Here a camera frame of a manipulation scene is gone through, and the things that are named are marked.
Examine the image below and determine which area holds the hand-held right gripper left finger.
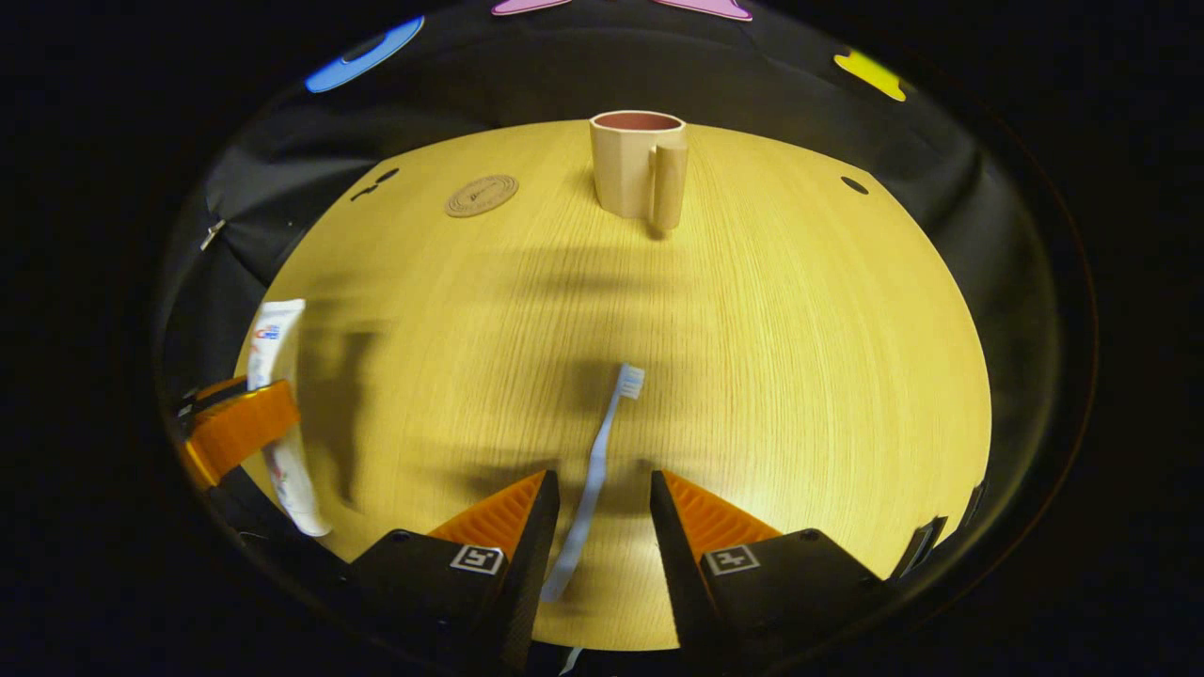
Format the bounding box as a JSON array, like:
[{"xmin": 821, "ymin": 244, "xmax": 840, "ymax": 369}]
[{"xmin": 353, "ymin": 470, "xmax": 561, "ymax": 673}]

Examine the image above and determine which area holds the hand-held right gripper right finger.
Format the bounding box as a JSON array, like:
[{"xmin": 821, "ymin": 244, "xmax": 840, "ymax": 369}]
[{"xmin": 651, "ymin": 470, "xmax": 890, "ymax": 673}]

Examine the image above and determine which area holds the white toothpaste tube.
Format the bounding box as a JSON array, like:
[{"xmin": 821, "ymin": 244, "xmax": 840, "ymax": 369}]
[{"xmin": 246, "ymin": 299, "xmax": 332, "ymax": 537}]

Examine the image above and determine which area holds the white toothbrush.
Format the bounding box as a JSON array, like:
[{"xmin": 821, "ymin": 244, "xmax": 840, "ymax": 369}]
[{"xmin": 541, "ymin": 364, "xmax": 646, "ymax": 603}]

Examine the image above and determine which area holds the round brown coaster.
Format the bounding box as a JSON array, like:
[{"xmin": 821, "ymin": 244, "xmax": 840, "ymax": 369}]
[{"xmin": 445, "ymin": 175, "xmax": 519, "ymax": 218}]

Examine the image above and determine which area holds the beige cup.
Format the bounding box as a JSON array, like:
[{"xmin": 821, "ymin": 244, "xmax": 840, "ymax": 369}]
[{"xmin": 590, "ymin": 111, "xmax": 689, "ymax": 232}]

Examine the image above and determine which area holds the black backdrop cloth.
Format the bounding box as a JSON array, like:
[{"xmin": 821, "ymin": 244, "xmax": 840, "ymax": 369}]
[{"xmin": 155, "ymin": 0, "xmax": 1045, "ymax": 527}]

